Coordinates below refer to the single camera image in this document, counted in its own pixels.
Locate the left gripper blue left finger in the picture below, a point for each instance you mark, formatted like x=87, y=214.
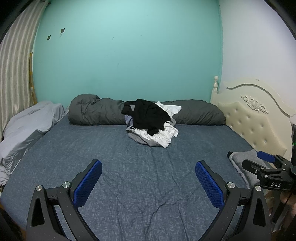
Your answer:
x=43, y=222

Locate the black sweater with white trim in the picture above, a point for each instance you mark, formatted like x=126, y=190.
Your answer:
x=146, y=115

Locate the person's right hand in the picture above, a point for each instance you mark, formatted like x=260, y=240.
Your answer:
x=289, y=199

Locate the cream tufted headboard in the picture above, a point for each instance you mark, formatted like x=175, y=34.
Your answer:
x=257, y=113

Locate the pile of white clothes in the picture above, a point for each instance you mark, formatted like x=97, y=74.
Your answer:
x=162, y=138

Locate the striped curtain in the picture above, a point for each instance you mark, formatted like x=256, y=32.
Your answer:
x=16, y=47

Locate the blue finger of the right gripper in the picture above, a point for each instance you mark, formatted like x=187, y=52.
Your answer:
x=265, y=156

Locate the light grey silky blanket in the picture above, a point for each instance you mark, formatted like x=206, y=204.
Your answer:
x=23, y=131

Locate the grey pillow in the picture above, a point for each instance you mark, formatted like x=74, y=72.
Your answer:
x=240, y=160

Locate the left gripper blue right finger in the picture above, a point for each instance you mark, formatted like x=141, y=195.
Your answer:
x=253, y=222

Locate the dark grey rolled duvet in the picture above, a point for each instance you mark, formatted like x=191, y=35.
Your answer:
x=89, y=109

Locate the blue-grey bed sheet mattress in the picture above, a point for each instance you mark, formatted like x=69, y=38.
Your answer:
x=143, y=193

